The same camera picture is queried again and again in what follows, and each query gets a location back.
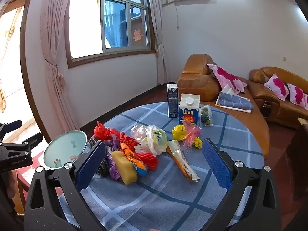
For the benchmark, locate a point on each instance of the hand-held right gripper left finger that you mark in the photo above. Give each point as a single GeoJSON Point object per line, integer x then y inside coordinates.
{"type": "Point", "coordinates": [90, 163]}

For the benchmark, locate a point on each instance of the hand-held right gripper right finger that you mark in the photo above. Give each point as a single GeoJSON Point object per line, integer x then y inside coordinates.
{"type": "Point", "coordinates": [216, 163]}

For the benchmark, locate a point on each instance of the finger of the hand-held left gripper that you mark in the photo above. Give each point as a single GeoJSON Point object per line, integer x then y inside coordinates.
{"type": "Point", "coordinates": [33, 140]}
{"type": "Point", "coordinates": [13, 125]}

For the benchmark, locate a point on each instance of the pale green waste bin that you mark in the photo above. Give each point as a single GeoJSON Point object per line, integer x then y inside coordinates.
{"type": "Point", "coordinates": [65, 149]}

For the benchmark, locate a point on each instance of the red plastic bag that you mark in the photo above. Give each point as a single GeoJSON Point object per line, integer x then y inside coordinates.
{"type": "Point", "coordinates": [105, 132]}

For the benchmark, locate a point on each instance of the clear bag with yellow contents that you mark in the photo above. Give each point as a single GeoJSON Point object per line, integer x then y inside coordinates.
{"type": "Point", "coordinates": [155, 140]}

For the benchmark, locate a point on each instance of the person's left hand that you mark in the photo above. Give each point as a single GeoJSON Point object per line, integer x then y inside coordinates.
{"type": "Point", "coordinates": [10, 184]}

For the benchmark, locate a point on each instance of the black white patterned wrapper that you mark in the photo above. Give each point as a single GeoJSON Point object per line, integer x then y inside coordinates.
{"type": "Point", "coordinates": [103, 168]}

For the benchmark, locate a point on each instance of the red floor mat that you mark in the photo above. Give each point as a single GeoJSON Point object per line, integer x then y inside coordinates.
{"type": "Point", "coordinates": [38, 157]}

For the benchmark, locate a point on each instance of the yellow crumpled paper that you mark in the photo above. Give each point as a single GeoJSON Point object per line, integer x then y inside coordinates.
{"type": "Point", "coordinates": [179, 132]}
{"type": "Point", "coordinates": [197, 143]}

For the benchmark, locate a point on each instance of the long beige orange packet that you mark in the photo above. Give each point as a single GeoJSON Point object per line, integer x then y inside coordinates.
{"type": "Point", "coordinates": [182, 160]}

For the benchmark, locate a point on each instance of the yellow sponge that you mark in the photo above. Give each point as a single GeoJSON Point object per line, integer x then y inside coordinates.
{"type": "Point", "coordinates": [125, 167]}

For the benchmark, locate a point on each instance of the yellow and pink wrappers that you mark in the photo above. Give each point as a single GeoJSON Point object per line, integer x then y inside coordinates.
{"type": "Point", "coordinates": [191, 131]}

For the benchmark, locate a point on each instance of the clear packet with dark contents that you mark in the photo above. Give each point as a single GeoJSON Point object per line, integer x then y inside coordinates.
{"type": "Point", "coordinates": [206, 116]}

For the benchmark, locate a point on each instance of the small blue wrapper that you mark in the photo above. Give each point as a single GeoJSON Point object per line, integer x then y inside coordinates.
{"type": "Point", "coordinates": [142, 170]}

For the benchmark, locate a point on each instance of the blue milk carton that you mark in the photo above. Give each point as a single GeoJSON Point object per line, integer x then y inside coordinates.
{"type": "Point", "coordinates": [189, 114]}

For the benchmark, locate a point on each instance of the crumpled clear plastic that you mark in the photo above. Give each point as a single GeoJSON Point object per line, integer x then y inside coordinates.
{"type": "Point", "coordinates": [138, 133]}

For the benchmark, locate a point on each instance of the folded blue plaid cloth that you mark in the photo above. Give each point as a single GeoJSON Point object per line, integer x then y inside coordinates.
{"type": "Point", "coordinates": [234, 101]}

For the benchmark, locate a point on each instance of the blue plaid tablecloth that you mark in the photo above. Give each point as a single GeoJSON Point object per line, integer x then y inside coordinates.
{"type": "Point", "coordinates": [156, 202]}

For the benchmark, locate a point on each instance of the tall dark blue carton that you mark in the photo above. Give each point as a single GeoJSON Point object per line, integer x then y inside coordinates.
{"type": "Point", "coordinates": [172, 101]}

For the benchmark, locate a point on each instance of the wide pink curtain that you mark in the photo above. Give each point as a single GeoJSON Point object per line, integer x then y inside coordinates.
{"type": "Point", "coordinates": [54, 53]}

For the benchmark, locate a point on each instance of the dark wooden cabinet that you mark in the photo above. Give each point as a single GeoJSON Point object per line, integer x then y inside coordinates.
{"type": "Point", "coordinates": [299, 146]}

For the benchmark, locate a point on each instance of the brown leather sofa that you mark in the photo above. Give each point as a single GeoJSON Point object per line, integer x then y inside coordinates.
{"type": "Point", "coordinates": [269, 96]}

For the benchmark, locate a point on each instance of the large pink floral pillow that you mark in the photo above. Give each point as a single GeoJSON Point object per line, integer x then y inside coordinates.
{"type": "Point", "coordinates": [227, 78]}

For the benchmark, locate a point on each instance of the brown leather armchair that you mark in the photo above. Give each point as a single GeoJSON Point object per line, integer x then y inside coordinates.
{"type": "Point", "coordinates": [197, 77]}

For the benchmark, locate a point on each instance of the pink window sticker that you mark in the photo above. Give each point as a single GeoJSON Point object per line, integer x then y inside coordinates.
{"type": "Point", "coordinates": [137, 35]}

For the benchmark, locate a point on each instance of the window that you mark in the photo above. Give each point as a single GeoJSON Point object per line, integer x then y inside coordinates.
{"type": "Point", "coordinates": [108, 24]}

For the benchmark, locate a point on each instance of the narrow pink curtain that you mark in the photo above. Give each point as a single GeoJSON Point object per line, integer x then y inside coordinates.
{"type": "Point", "coordinates": [157, 28]}

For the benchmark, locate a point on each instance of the brown door frame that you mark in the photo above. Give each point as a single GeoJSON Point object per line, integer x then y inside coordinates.
{"type": "Point", "coordinates": [24, 53]}

